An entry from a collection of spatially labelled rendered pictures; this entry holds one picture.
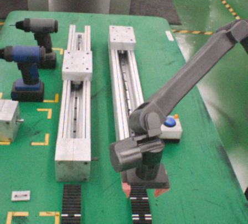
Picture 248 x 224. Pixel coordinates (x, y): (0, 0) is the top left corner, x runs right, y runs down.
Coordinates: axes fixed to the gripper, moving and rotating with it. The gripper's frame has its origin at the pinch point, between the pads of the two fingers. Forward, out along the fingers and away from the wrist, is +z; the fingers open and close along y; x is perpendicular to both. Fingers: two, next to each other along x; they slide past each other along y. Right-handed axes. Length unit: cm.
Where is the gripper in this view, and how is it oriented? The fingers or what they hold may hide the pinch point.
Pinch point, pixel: (141, 194)
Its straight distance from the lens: 97.2
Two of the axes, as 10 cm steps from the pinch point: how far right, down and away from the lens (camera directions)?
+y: -9.9, -0.3, -1.3
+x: 0.8, 6.1, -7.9
